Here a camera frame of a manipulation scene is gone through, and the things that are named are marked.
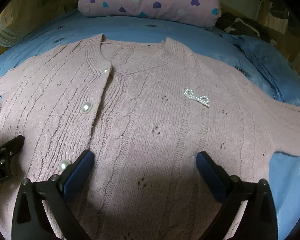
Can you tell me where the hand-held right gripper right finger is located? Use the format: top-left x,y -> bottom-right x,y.
195,151 -> 278,240

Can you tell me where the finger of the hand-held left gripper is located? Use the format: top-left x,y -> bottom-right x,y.
0,134 -> 25,167

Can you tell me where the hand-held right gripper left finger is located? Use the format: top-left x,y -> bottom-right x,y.
11,149 -> 95,240

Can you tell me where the pink knitted cardigan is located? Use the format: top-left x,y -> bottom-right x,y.
0,33 -> 300,240

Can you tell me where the blue dandelion-print bed sheet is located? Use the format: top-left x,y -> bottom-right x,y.
0,7 -> 300,240

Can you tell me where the dark cloth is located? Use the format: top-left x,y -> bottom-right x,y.
215,12 -> 278,47

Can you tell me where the pink heart-patterned pillow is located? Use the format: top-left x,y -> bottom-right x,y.
77,0 -> 222,28

